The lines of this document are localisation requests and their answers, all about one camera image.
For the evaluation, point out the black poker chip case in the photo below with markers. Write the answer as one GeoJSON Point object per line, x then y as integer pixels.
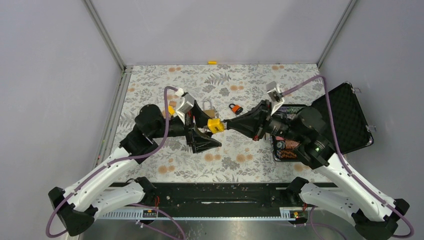
{"type": "Point", "coordinates": [351, 127]}

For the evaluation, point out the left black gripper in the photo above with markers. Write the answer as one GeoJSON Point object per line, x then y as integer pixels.
{"type": "Point", "coordinates": [200, 141]}

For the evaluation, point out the yellow block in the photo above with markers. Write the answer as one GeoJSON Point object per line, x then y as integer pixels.
{"type": "Point", "coordinates": [171, 110]}

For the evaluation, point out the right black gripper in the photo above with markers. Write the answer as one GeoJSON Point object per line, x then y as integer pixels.
{"type": "Point", "coordinates": [254, 123]}

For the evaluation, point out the yellow padlock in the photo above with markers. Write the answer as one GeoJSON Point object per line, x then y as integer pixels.
{"type": "Point", "coordinates": [215, 125]}

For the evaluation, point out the wooden block top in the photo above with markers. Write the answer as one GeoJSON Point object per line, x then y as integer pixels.
{"type": "Point", "coordinates": [169, 97]}

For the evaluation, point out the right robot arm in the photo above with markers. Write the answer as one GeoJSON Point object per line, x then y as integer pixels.
{"type": "Point", "coordinates": [373, 214]}

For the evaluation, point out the floral table mat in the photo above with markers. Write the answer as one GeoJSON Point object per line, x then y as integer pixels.
{"type": "Point", "coordinates": [239, 159]}

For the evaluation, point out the orange black padlock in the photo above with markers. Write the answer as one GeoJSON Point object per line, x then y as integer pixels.
{"type": "Point", "coordinates": [236, 109]}

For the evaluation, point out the brass long-shackle padlock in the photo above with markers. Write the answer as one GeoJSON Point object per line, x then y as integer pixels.
{"type": "Point", "coordinates": [209, 109]}

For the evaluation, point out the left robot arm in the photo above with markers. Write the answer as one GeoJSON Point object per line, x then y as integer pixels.
{"type": "Point", "coordinates": [79, 205]}

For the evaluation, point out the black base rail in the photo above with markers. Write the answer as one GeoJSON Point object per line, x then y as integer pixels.
{"type": "Point", "coordinates": [221, 200]}

